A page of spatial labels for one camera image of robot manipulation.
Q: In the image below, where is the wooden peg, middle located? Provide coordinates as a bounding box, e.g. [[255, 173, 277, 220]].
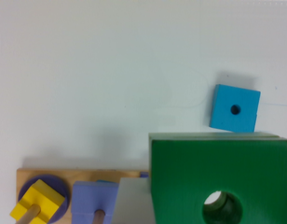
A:
[[92, 210, 105, 224]]

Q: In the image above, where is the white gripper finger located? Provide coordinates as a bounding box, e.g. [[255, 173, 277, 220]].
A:
[[111, 177, 156, 224]]

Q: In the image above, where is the light purple square block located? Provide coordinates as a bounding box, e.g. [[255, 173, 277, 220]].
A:
[[71, 181, 119, 224]]

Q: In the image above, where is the wooden peg base board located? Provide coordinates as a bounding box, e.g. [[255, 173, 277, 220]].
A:
[[16, 167, 150, 224]]

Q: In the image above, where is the dark purple round disc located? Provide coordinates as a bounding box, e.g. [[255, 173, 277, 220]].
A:
[[20, 175, 70, 224]]

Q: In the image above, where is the yellow square block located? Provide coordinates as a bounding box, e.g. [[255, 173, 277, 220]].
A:
[[10, 179, 65, 224]]

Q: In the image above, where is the blue square block with hole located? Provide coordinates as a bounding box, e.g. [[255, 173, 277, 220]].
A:
[[210, 84, 261, 133]]

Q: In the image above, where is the dark purple square block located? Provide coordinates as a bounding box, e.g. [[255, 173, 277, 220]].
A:
[[140, 172, 149, 178]]

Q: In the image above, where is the wooden peg under yellow block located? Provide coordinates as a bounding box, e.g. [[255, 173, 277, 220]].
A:
[[15, 204, 41, 224]]

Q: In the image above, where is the green square block with hole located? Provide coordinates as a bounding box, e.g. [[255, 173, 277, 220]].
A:
[[149, 133, 287, 224]]

